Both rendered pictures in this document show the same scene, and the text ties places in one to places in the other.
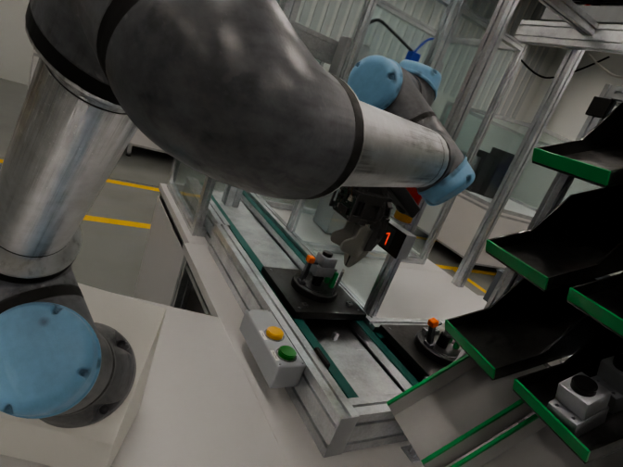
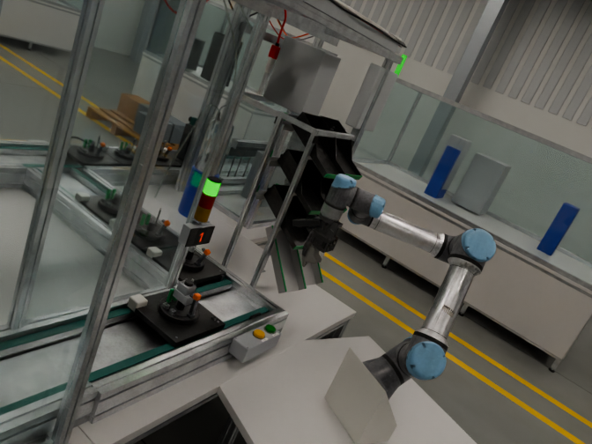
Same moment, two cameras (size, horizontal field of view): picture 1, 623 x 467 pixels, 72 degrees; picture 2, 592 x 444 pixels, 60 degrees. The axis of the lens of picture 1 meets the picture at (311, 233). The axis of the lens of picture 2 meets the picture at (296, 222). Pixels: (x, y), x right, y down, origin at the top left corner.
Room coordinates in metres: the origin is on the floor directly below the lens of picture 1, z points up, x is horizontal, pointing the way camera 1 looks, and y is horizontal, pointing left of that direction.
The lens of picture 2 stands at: (1.65, 1.38, 1.92)
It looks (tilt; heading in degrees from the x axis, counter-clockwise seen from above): 18 degrees down; 241
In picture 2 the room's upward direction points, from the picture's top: 23 degrees clockwise
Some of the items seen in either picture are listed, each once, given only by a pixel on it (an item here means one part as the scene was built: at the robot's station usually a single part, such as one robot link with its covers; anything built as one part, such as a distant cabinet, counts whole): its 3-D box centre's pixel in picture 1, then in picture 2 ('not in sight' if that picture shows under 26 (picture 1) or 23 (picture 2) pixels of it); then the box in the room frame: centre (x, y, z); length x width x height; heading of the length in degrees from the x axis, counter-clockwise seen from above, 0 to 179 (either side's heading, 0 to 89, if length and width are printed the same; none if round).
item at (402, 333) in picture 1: (444, 338); (189, 253); (1.06, -0.44, 1.01); 0.24 x 0.24 x 0.13; 35
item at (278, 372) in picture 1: (270, 345); (255, 342); (0.86, 0.00, 0.93); 0.21 x 0.07 x 0.06; 35
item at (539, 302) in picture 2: not in sight; (482, 199); (-2.87, -2.96, 1.13); 3.06 x 1.36 x 2.25; 124
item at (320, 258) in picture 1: (326, 263); (184, 289); (1.15, -0.07, 1.06); 0.08 x 0.04 x 0.07; 125
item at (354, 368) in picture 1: (311, 304); (166, 323); (1.17, -0.08, 0.91); 0.84 x 0.28 x 0.10; 35
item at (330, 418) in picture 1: (262, 306); (206, 351); (1.05, 0.06, 0.91); 0.89 x 0.06 x 0.11; 35
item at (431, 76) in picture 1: (407, 99); (341, 191); (0.74, -0.07, 1.53); 0.09 x 0.08 x 0.11; 152
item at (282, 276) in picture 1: (312, 292); (177, 314); (1.15, -0.06, 0.96); 0.24 x 0.24 x 0.02; 35
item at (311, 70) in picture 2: not in sight; (292, 120); (0.39, -1.50, 1.50); 0.38 x 0.21 x 0.88; 125
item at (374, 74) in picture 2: not in sight; (350, 147); (-0.18, -1.67, 1.43); 0.30 x 0.09 x 1.13; 35
